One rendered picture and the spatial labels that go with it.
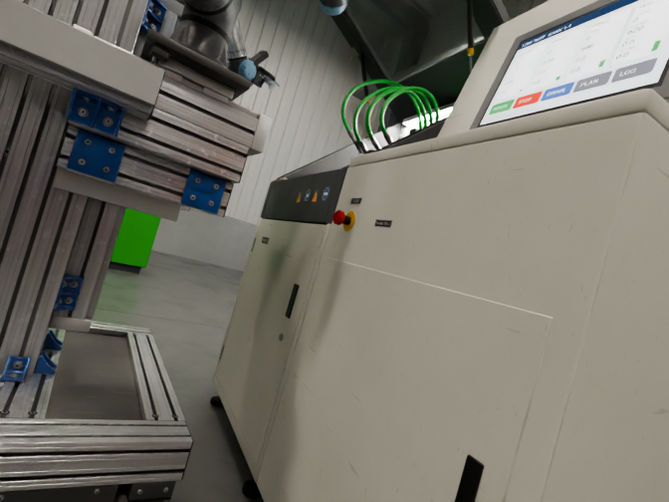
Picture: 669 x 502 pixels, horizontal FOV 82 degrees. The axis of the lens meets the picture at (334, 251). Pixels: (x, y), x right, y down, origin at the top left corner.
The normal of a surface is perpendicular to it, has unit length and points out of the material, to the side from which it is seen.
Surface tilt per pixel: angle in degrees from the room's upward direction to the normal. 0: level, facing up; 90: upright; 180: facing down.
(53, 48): 90
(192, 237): 90
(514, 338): 90
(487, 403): 90
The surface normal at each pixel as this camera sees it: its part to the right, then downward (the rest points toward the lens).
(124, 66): 0.51, 0.12
